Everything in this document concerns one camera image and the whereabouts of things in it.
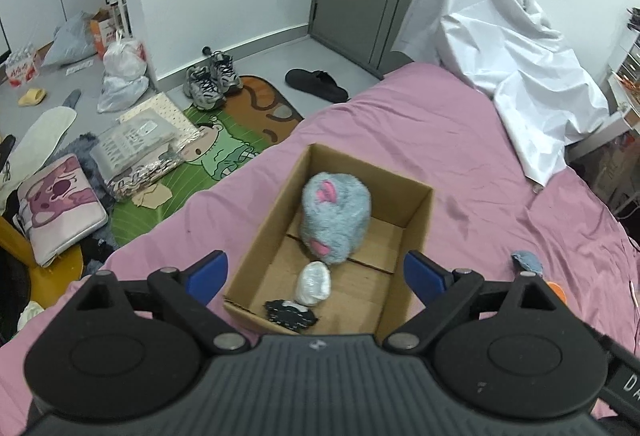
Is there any pink bed sheet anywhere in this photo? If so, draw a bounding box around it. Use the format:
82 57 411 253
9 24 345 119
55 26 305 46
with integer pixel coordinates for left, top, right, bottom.
1 63 639 435

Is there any grey sneaker right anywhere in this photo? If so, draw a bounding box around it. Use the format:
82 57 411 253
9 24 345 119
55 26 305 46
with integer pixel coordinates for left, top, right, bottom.
202 46 243 94

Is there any white insole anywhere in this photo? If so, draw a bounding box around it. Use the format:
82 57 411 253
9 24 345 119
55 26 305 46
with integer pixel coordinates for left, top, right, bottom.
1 106 77 192

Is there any white wrapped soft roll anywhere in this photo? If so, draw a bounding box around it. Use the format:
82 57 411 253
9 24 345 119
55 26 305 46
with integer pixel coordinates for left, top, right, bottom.
295 261 331 307

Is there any white plastic cover sheet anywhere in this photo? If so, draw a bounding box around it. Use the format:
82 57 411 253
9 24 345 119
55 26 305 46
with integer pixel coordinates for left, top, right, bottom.
393 0 608 185

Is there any blue knitted cloth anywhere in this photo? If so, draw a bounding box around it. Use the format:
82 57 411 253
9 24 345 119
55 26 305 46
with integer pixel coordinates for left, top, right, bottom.
511 251 544 277

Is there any grey sneaker left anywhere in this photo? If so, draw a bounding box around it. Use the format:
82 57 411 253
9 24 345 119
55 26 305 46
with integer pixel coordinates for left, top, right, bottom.
183 66 226 112

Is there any grey packaged parcel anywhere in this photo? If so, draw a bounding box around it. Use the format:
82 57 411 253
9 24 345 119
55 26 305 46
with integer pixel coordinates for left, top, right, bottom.
90 110 180 183

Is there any grey fluffy plush toy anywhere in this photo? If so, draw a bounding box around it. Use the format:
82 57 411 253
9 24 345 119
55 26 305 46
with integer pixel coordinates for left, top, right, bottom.
299 171 371 265

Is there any cardboard box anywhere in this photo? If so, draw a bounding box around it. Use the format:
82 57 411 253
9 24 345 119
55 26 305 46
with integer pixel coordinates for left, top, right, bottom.
224 144 434 340

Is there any black frilly fabric piece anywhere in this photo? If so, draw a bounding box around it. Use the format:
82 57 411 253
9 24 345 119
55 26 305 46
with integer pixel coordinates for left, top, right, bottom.
264 299 318 333

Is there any white plastic bag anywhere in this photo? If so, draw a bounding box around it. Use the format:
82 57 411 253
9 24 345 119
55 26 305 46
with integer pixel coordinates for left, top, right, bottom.
96 30 150 114

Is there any grey sneaker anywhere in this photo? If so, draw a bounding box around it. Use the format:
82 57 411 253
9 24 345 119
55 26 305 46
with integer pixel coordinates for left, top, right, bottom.
202 46 243 94
183 66 226 112

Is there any green cartoon floor mat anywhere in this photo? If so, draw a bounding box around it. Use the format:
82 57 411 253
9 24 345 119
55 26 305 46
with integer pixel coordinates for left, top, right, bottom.
111 76 303 246

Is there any purple cartoon cushion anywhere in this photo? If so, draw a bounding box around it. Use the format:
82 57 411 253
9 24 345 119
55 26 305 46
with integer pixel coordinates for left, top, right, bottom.
15 154 107 268

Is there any hamburger plush toy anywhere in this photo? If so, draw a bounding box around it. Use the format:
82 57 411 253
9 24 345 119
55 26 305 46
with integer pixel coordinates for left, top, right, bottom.
547 281 568 305

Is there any black slipper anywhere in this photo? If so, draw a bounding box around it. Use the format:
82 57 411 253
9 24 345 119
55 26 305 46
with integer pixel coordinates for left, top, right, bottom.
284 68 349 103

